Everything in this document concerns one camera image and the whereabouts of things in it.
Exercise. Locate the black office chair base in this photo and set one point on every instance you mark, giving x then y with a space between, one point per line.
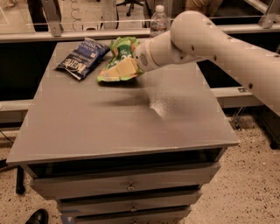
132 4

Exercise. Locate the clear plastic water bottle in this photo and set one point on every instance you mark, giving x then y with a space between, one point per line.
158 22

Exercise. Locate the blue chip bag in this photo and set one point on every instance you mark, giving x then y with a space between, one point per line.
84 58

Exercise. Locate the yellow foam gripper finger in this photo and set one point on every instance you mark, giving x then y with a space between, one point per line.
123 68

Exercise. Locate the green rice chip bag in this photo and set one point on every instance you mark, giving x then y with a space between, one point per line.
121 48

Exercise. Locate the black shoe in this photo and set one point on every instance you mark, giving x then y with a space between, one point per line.
41 216

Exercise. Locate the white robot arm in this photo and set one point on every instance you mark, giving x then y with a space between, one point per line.
193 37

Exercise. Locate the grey drawer cabinet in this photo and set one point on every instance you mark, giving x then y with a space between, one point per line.
122 152

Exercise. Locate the black stand leg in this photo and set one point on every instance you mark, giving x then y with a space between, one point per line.
20 188

